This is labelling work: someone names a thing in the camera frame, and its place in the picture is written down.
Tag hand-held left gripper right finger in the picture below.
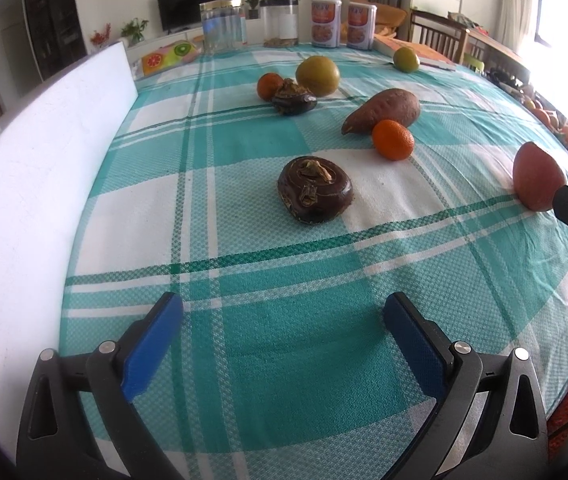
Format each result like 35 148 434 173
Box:
383 292 549 480

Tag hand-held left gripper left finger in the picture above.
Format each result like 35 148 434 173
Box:
16 291 185 480

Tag red apple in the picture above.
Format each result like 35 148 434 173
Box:
512 141 567 211

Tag small orange mandarin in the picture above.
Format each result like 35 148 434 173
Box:
372 119 415 162
257 72 285 101

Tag large yellow citrus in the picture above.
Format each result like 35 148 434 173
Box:
296 56 341 97

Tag pile of oranges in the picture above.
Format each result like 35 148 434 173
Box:
524 85 568 161

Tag teal checked tablecloth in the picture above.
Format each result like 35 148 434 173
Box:
59 42 568 480

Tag wooden side table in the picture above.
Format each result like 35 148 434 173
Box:
464 30 529 81

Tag large brown water chestnut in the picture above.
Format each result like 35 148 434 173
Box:
277 156 353 224

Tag white foam board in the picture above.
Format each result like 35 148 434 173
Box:
0 41 140 461

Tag orange cover book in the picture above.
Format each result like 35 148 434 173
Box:
374 35 459 71

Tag reddish sweet potato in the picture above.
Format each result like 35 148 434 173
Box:
341 88 421 136

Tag wooden chair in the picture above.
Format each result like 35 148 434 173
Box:
409 8 469 63

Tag small green-yellow citrus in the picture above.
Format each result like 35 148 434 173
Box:
393 46 421 73

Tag small brown water chestnut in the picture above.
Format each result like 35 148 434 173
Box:
271 78 318 116

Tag orange fabric cushion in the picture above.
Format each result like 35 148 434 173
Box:
349 0 409 36

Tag white and orange canister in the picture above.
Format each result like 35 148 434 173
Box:
347 1 378 51
311 0 342 49

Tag fruit print cushion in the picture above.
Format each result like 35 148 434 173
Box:
141 41 201 77

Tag green potted plant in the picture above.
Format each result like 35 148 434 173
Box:
121 17 149 43

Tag clear jar with gold lid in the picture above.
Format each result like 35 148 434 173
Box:
200 0 249 53

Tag black glass cabinet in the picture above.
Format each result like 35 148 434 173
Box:
21 0 87 68

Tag black television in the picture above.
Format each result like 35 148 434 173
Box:
157 0 239 31

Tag clear jar with white label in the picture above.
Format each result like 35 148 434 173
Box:
260 0 299 48

